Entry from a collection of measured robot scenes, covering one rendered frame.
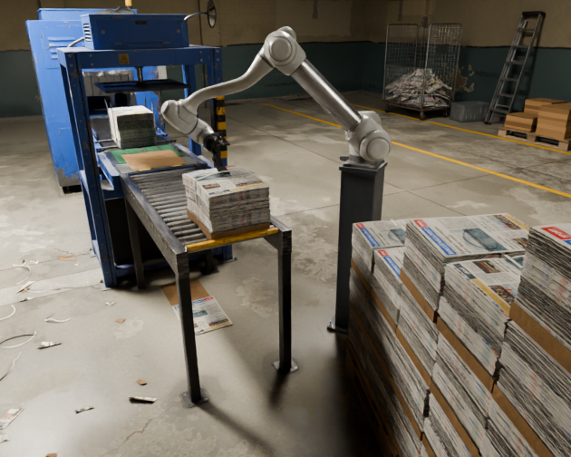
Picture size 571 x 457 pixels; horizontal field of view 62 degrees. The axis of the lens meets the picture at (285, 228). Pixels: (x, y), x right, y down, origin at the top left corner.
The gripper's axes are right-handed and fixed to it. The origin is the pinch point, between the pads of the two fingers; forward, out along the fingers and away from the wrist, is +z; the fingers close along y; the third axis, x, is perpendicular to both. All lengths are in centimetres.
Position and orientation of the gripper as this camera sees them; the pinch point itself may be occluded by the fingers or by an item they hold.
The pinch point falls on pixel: (226, 158)
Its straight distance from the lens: 219.2
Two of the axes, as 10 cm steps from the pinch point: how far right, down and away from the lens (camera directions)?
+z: 4.6, 4.9, -7.4
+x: -8.9, 2.0, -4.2
